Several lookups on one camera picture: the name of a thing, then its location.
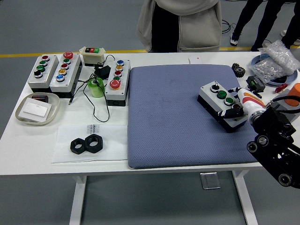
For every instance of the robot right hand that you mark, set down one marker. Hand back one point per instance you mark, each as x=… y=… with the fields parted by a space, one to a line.
x=252 y=104

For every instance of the grey four-button control box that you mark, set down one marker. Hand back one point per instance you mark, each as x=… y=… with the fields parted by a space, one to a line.
x=206 y=92

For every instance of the five-button box, blue top button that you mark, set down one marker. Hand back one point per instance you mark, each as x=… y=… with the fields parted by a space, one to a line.
x=123 y=82

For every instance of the five-button box, blue end button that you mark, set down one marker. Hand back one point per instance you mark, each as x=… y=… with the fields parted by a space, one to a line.
x=70 y=75

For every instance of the four-button box with black button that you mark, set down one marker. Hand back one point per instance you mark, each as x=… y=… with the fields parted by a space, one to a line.
x=47 y=77

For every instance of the black module with green terminal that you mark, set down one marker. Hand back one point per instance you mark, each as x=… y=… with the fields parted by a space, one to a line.
x=256 y=83

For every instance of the small red clip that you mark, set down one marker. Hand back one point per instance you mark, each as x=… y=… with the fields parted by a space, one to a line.
x=280 y=88

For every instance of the black gear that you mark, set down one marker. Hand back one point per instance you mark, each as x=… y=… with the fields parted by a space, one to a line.
x=239 y=71

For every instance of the plastic bag of metal washers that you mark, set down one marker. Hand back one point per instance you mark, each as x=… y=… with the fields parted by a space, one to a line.
x=267 y=69

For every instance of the blue-rimmed round plate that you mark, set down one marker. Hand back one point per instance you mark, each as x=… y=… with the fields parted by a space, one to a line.
x=255 y=61

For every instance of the orange cylinder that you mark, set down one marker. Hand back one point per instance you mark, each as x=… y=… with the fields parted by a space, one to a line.
x=294 y=93

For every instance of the clear bubble wrap bag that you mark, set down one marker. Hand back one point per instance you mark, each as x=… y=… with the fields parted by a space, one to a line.
x=281 y=54

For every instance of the blue-grey quilted mat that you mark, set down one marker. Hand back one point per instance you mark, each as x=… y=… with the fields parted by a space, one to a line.
x=168 y=122

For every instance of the background person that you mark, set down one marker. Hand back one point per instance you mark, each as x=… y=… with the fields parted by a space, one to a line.
x=293 y=23
x=246 y=16

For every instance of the white table leg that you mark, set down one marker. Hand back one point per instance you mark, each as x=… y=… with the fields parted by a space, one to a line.
x=245 y=199
x=78 y=199

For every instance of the white printed paper sheet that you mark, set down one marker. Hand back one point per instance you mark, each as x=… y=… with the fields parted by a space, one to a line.
x=112 y=145

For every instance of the black power adapter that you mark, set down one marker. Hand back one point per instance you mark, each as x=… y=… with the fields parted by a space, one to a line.
x=103 y=72

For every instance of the green film roll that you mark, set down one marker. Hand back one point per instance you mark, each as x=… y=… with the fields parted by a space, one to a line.
x=96 y=91

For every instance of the large black hex nut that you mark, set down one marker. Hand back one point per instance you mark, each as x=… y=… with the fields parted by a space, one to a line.
x=93 y=148

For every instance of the small black hex nut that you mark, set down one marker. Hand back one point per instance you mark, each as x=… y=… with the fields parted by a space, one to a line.
x=73 y=150

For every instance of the white oval tray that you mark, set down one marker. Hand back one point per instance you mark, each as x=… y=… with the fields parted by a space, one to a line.
x=53 y=104

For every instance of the dark red-brown small block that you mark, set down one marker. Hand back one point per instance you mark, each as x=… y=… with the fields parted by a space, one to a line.
x=39 y=98

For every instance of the clear bracket under table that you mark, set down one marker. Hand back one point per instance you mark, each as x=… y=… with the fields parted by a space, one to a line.
x=210 y=180

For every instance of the cream three-button switch box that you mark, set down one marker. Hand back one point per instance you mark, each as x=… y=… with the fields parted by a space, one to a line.
x=92 y=56

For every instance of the white wall switch plate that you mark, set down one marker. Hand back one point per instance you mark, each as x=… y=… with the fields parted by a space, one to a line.
x=35 y=109

